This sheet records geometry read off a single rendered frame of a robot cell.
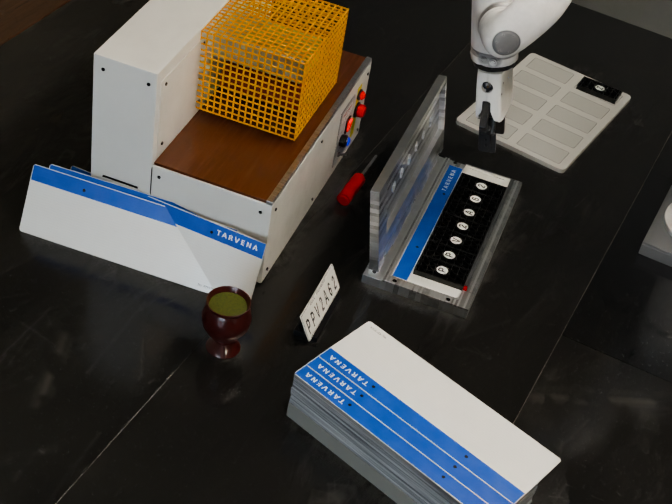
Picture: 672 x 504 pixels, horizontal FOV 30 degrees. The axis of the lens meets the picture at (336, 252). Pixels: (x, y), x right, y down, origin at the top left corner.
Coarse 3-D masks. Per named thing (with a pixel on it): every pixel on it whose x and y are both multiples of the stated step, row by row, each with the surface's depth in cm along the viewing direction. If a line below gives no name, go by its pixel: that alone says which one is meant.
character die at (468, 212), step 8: (448, 200) 252; (448, 208) 250; (456, 208) 251; (464, 208) 251; (472, 208) 251; (464, 216) 249; (472, 216) 249; (480, 216) 250; (488, 216) 250; (488, 224) 249
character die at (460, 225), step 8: (440, 216) 248; (448, 216) 249; (456, 216) 249; (440, 224) 246; (448, 224) 247; (456, 224) 247; (464, 224) 247; (472, 224) 248; (480, 224) 248; (464, 232) 246; (472, 232) 246; (480, 232) 246; (480, 240) 244
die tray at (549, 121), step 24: (528, 72) 299; (552, 72) 301; (576, 72) 302; (528, 96) 291; (552, 96) 292; (576, 96) 294; (624, 96) 297; (528, 120) 283; (552, 120) 285; (576, 120) 286; (600, 120) 288; (504, 144) 275; (528, 144) 276; (552, 144) 277; (576, 144) 279; (552, 168) 271
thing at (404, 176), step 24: (432, 96) 247; (432, 120) 254; (408, 144) 234; (432, 144) 256; (384, 168) 227; (408, 168) 243; (432, 168) 258; (384, 192) 224; (408, 192) 242; (384, 216) 228; (384, 240) 231
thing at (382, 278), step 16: (448, 160) 264; (432, 176) 260; (432, 192) 255; (512, 192) 259; (416, 208) 251; (416, 224) 247; (496, 224) 250; (400, 240) 242; (496, 240) 246; (384, 256) 236; (400, 256) 239; (368, 272) 234; (384, 272) 234; (480, 272) 238; (384, 288) 233; (400, 288) 232; (416, 288) 232; (432, 304) 232; (448, 304) 230; (464, 304) 230
